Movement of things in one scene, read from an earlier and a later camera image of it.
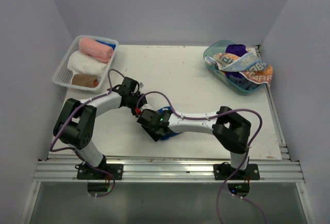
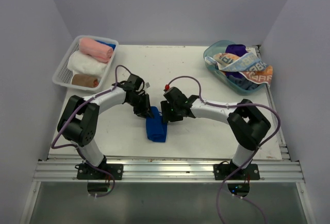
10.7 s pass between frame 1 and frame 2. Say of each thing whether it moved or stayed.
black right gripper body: moved
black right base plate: stayed
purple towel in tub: stayed
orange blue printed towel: stayed
